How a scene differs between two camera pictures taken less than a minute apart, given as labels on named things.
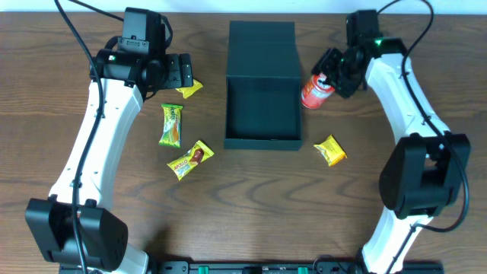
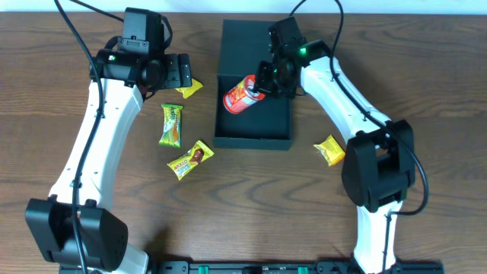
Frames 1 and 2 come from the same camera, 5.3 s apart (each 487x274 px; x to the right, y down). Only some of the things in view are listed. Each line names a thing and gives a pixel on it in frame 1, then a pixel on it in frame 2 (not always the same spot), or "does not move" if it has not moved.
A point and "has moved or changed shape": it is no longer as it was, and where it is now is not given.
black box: (263, 87) has moved or changed shape
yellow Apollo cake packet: (199, 152) does not move
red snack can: (316, 91) to (243, 94)
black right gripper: (328, 64) to (264, 78)
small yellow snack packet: (331, 151) does not move
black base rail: (291, 267) does not move
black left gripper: (186, 71) does not move
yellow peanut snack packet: (190, 90) does not move
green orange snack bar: (171, 136) does not move
